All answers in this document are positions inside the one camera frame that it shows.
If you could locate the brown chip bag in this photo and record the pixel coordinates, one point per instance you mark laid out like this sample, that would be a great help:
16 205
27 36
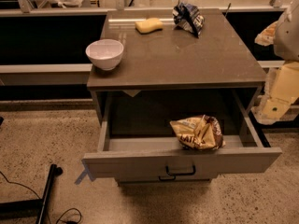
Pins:
198 133

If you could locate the white bowl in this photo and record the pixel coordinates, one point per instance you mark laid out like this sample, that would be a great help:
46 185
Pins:
105 54

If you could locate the blue floor tape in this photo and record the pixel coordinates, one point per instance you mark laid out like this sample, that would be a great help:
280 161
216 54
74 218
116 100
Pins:
85 173

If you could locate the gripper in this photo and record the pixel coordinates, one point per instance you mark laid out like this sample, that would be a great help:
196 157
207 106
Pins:
288 36

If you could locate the black floor stand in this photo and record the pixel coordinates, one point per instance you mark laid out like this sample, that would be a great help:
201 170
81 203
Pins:
32 208

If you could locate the black lower drawer handle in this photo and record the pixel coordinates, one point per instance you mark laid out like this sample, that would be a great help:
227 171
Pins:
167 179

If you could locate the black drawer handle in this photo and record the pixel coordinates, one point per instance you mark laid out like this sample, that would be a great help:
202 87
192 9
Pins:
167 179
175 174

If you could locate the blue chip bag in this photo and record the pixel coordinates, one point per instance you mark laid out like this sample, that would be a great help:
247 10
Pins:
188 17

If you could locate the open grey top drawer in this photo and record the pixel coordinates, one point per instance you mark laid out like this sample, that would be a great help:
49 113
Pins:
137 141

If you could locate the grey cabinet counter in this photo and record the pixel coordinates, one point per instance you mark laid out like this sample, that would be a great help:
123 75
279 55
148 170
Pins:
172 59

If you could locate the yellow sponge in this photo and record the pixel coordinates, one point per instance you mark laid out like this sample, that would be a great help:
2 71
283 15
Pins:
148 25

